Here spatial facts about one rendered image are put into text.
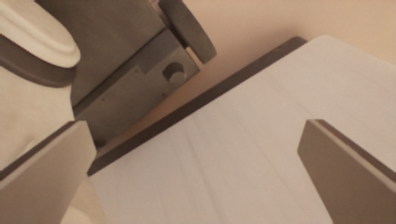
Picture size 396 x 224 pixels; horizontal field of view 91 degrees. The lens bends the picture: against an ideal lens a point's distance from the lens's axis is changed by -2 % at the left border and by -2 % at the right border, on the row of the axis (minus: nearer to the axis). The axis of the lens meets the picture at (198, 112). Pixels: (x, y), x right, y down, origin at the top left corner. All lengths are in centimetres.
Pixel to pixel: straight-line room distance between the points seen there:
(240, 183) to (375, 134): 33
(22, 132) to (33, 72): 9
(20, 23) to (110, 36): 19
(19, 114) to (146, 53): 29
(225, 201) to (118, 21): 48
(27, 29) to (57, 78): 7
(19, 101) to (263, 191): 48
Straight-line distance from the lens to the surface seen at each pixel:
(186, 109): 82
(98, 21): 47
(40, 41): 33
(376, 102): 66
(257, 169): 55
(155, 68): 47
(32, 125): 28
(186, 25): 48
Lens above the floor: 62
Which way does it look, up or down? 44 degrees down
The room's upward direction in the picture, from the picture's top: 151 degrees clockwise
